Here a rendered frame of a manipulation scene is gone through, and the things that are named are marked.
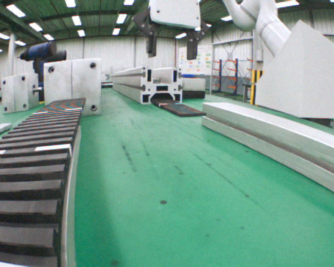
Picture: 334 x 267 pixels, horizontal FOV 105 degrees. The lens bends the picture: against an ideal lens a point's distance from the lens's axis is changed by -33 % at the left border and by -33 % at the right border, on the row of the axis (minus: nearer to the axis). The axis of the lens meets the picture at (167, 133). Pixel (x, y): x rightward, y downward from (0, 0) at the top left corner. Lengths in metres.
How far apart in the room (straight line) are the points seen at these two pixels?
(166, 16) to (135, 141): 0.25
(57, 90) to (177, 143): 0.22
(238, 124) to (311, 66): 0.34
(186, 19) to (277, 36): 0.36
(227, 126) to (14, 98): 0.48
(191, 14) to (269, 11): 0.44
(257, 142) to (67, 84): 0.28
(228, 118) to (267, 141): 0.05
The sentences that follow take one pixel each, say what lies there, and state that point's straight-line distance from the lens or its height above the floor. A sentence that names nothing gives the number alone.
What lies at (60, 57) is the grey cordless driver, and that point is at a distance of 0.93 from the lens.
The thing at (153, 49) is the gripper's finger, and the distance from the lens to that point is 0.35.
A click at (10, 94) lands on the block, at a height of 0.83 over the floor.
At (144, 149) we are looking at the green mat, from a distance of 0.16.
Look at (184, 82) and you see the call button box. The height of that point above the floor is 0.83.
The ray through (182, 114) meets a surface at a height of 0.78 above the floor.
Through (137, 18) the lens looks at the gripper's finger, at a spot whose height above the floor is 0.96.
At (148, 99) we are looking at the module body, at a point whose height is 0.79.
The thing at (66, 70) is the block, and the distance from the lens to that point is 0.32.
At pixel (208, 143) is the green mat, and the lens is 0.19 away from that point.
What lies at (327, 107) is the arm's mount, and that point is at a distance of 0.59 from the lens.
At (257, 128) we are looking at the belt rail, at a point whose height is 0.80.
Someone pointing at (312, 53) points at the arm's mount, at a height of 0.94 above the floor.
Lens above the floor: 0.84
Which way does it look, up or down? 17 degrees down
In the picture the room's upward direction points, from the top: 1 degrees clockwise
